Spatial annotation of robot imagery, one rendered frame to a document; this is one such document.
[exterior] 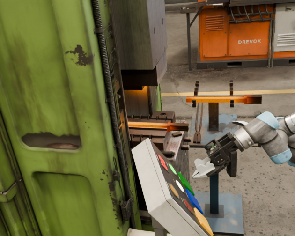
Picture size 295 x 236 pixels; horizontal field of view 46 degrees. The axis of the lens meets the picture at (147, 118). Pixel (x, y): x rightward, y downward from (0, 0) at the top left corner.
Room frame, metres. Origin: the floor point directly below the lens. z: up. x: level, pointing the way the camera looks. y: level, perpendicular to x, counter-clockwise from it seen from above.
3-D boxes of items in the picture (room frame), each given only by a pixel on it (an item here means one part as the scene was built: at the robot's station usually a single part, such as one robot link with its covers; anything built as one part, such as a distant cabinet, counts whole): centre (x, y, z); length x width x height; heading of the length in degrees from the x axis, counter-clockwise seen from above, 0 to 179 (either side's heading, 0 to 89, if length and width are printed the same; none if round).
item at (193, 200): (0.94, -0.13, 1.01); 0.07 x 0.05 x 0.07; 8
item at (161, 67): (1.54, 0.11, 1.32); 0.42 x 0.20 x 0.10; 73
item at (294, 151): (1.31, -0.68, 0.88); 0.11 x 0.08 x 0.11; 22
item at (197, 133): (2.04, -0.34, 0.73); 0.60 x 0.04 x 0.01; 167
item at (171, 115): (1.67, -0.09, 0.95); 0.12 x 0.08 x 0.06; 73
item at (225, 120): (1.90, -0.41, 0.71); 0.40 x 0.30 x 0.02; 166
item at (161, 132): (1.54, 0.11, 0.96); 0.42 x 0.20 x 0.09; 73
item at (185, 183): (1.04, -0.11, 1.01); 0.07 x 0.05 x 0.07; 8
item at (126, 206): (1.16, 0.14, 0.80); 0.06 x 0.03 x 0.14; 163
